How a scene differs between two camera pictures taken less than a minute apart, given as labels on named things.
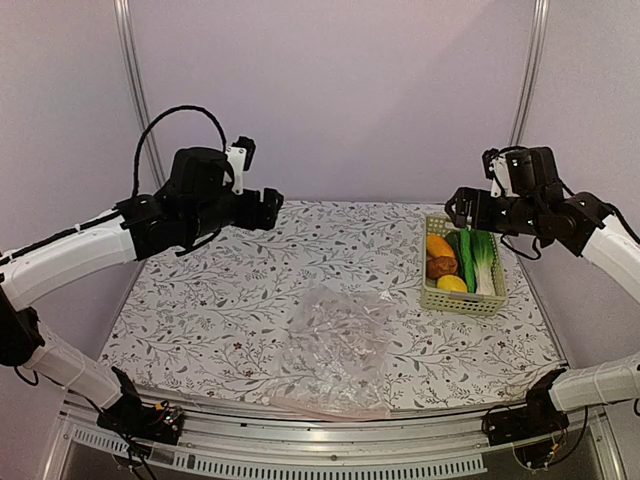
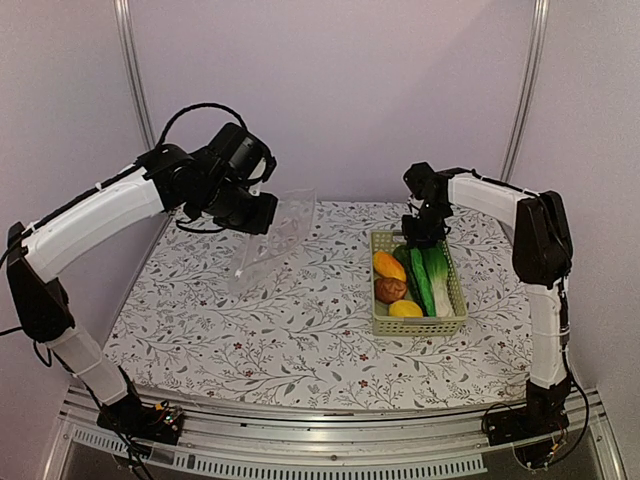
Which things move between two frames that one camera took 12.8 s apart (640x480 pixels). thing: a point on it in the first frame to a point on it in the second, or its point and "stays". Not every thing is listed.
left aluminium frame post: (125, 31) stays
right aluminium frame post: (537, 37) stays
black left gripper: (251, 218) stays
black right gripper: (464, 195) to (415, 238)
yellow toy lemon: (452, 283) to (405, 308)
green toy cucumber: (454, 238) to (405, 256)
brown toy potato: (441, 265) to (389, 290)
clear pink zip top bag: (334, 353) to (256, 252)
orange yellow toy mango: (438, 246) to (388, 265)
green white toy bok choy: (483, 261) to (438, 267)
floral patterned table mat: (211, 317) stays
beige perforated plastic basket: (461, 303) to (385, 324)
